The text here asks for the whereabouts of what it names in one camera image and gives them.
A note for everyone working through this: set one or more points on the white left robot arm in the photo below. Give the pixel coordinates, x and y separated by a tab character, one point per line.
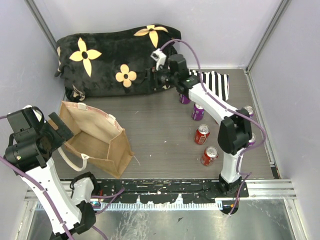
29	155

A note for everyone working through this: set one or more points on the black white striped cloth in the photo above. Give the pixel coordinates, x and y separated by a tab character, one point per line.
216	82

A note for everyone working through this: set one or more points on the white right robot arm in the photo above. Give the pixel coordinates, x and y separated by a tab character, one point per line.
235	129

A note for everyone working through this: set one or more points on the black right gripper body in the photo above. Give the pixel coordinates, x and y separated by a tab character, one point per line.
160	78

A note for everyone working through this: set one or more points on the black floral plush blanket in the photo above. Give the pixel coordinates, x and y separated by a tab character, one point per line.
112	63

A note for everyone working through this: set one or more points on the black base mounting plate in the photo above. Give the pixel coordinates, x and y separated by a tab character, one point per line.
160	191

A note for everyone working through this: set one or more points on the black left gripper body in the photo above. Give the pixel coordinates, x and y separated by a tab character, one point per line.
57	137

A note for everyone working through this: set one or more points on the brown burlap canvas bag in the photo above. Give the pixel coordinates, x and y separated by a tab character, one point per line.
97	139

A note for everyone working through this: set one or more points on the purple Fanta can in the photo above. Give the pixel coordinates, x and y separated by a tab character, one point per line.
198	112
183	99
252	141
250	110

